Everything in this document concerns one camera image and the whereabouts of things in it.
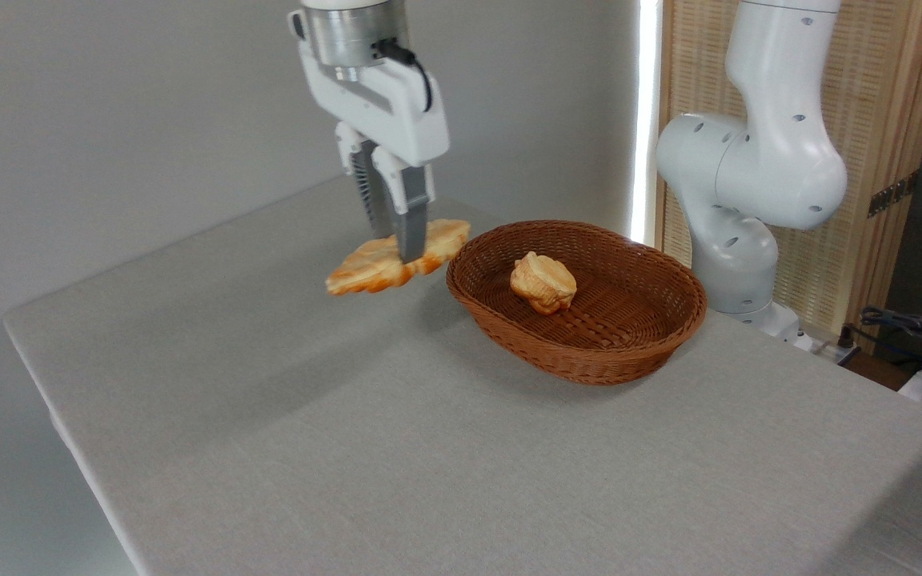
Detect grey tablecloth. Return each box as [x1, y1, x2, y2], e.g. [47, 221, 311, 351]
[2, 172, 922, 576]

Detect wooden folding screen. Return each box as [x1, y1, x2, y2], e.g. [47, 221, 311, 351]
[656, 0, 922, 346]

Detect brown oval wicker basket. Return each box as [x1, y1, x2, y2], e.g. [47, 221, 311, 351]
[446, 219, 708, 387]

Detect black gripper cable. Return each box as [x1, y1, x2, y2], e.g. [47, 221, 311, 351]
[372, 38, 435, 114]

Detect tangled dark cables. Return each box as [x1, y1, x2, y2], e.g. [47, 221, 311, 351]
[860, 306, 922, 378]

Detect white power strip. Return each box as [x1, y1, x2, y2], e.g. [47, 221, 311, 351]
[797, 332, 864, 367]

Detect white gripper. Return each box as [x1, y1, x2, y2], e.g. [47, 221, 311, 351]
[287, 9, 451, 264]

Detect small round golden bread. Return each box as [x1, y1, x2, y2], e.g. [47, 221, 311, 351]
[509, 251, 579, 316]

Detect long golden bread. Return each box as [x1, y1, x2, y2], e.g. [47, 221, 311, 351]
[325, 218, 472, 297]

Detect dark metal screen hinge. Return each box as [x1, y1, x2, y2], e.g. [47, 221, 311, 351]
[867, 169, 921, 219]

